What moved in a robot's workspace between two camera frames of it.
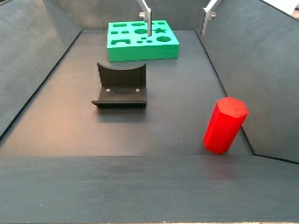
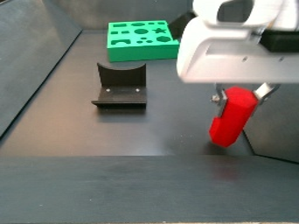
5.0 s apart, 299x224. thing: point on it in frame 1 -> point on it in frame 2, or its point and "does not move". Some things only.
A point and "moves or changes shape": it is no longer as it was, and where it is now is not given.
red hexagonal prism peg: (225, 125) moves or changes shape
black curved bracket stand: (123, 87) does not move
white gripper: (210, 15) -> (220, 49)
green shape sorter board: (142, 40) does not move
